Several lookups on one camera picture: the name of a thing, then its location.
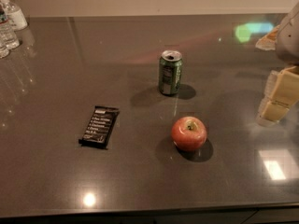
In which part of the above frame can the clear plastic water bottle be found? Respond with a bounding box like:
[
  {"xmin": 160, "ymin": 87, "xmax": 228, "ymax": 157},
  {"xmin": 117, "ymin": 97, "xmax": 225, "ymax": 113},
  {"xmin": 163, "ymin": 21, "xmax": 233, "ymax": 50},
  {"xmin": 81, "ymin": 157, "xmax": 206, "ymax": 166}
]
[{"xmin": 0, "ymin": 5, "xmax": 20, "ymax": 49}]

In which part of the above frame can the red apple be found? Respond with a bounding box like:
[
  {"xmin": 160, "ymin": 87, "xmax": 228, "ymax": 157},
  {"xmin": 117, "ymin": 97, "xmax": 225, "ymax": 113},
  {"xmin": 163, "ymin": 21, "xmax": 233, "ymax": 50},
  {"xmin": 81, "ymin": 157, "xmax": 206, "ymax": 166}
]
[{"xmin": 171, "ymin": 117, "xmax": 207, "ymax": 152}]

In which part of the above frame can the green soda can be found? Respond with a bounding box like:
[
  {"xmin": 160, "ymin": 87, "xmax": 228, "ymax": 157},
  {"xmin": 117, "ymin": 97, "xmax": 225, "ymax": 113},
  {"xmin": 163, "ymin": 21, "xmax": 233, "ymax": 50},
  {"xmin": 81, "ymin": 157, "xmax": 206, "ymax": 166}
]
[{"xmin": 158, "ymin": 50, "xmax": 183, "ymax": 96}]

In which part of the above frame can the white hand sanitizer bottle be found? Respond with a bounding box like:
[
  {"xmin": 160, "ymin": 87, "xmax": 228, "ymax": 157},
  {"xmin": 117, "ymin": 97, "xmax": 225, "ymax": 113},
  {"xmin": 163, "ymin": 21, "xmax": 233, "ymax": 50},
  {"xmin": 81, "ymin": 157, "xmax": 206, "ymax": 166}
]
[{"xmin": 0, "ymin": 0, "xmax": 28, "ymax": 31}]

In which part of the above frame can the black snack bar wrapper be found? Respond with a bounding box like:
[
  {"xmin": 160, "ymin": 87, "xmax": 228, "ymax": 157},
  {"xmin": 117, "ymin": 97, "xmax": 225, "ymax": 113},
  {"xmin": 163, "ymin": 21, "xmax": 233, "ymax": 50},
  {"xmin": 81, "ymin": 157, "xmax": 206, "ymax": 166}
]
[{"xmin": 78, "ymin": 105, "xmax": 120, "ymax": 149}]

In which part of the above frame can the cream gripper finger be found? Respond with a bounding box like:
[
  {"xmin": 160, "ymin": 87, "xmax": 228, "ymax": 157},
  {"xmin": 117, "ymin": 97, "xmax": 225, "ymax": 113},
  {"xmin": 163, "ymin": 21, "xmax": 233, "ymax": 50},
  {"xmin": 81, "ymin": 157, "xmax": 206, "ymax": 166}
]
[
  {"xmin": 256, "ymin": 66, "xmax": 299, "ymax": 127},
  {"xmin": 255, "ymin": 26, "xmax": 279, "ymax": 50}
]

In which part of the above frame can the clear bottle at edge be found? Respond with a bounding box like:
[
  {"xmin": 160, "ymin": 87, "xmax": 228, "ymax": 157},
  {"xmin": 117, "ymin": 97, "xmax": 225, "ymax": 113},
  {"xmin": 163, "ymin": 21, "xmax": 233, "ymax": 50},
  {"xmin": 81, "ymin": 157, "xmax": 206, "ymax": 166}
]
[{"xmin": 0, "ymin": 40, "xmax": 9, "ymax": 58}]

